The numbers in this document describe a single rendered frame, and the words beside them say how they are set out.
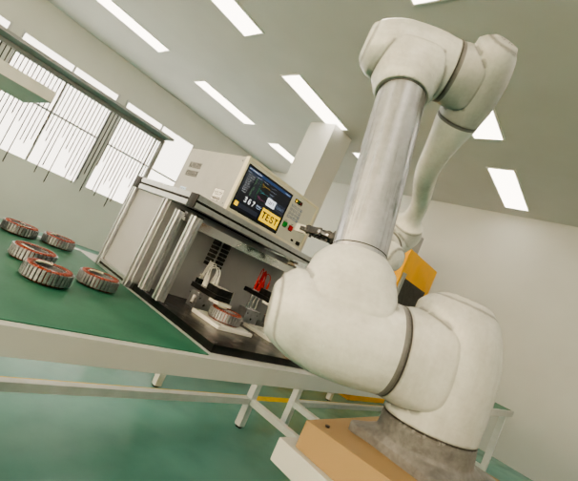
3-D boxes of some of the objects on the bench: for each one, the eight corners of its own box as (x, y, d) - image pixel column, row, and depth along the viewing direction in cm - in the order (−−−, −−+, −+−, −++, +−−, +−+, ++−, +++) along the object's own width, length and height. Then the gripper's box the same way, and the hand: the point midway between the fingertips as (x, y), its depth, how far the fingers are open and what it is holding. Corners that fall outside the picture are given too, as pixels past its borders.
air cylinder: (255, 325, 153) (260, 312, 153) (241, 322, 147) (248, 308, 148) (246, 321, 156) (252, 307, 157) (234, 317, 151) (239, 303, 151)
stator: (245, 330, 125) (250, 320, 125) (220, 324, 117) (225, 313, 117) (225, 317, 132) (229, 307, 133) (200, 310, 124) (205, 300, 125)
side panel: (132, 288, 128) (175, 201, 131) (124, 286, 126) (167, 198, 129) (101, 264, 147) (139, 189, 150) (93, 262, 145) (133, 185, 148)
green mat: (208, 355, 92) (209, 354, 92) (-160, 292, 48) (-159, 290, 48) (80, 251, 156) (80, 250, 156) (-129, 182, 111) (-128, 181, 111)
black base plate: (340, 375, 141) (341, 369, 142) (210, 352, 95) (214, 344, 95) (258, 324, 173) (259, 320, 174) (131, 289, 127) (134, 282, 127)
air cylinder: (209, 312, 135) (216, 298, 136) (193, 308, 130) (199, 293, 130) (201, 307, 139) (208, 293, 139) (185, 303, 133) (192, 288, 134)
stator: (77, 293, 93) (84, 279, 93) (30, 284, 83) (39, 268, 84) (54, 276, 99) (61, 262, 99) (8, 266, 89) (15, 252, 89)
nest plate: (251, 337, 125) (253, 334, 125) (217, 329, 114) (218, 325, 114) (224, 320, 135) (225, 316, 135) (191, 310, 124) (193, 307, 124)
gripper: (330, 245, 126) (281, 229, 143) (349, 258, 136) (301, 240, 152) (340, 225, 127) (290, 211, 143) (358, 239, 137) (309, 224, 153)
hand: (302, 228), depth 145 cm, fingers closed
